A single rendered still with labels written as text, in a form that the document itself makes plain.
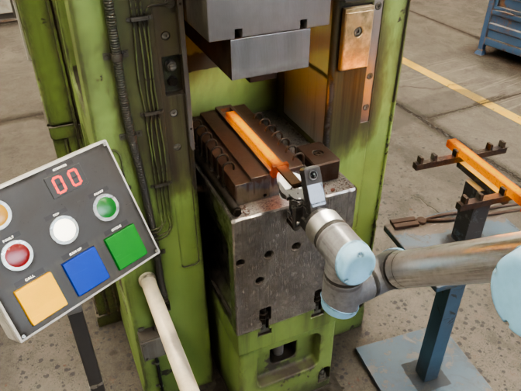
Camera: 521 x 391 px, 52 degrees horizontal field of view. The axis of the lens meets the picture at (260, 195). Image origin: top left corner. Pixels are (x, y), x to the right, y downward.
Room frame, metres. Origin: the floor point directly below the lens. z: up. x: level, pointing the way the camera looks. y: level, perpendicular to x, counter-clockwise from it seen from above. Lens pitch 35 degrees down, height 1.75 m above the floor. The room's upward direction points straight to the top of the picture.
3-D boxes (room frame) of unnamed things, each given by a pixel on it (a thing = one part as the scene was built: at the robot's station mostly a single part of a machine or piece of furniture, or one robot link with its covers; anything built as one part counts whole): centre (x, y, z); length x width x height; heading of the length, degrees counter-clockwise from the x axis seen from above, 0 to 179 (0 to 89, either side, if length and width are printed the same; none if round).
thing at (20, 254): (0.75, 0.46, 1.09); 0.05 x 0.03 x 0.04; 114
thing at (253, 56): (1.37, 0.06, 1.32); 0.42 x 0.20 x 0.10; 24
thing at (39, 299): (0.72, 0.42, 1.01); 0.07 x 0.05 x 0.07; 139
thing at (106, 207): (0.90, 0.33, 1.09); 0.05 x 0.03 x 0.04; 114
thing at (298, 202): (1.04, -0.12, 0.97); 0.12 x 0.08 x 0.09; 24
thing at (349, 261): (0.88, -0.19, 0.97); 0.12 x 0.09 x 0.10; 24
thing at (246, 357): (1.40, 0.01, 0.23); 0.55 x 0.37 x 0.47; 24
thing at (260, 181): (1.37, 0.06, 0.96); 0.42 x 0.20 x 0.09; 24
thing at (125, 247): (0.87, 0.29, 1.01); 0.07 x 0.05 x 0.07; 139
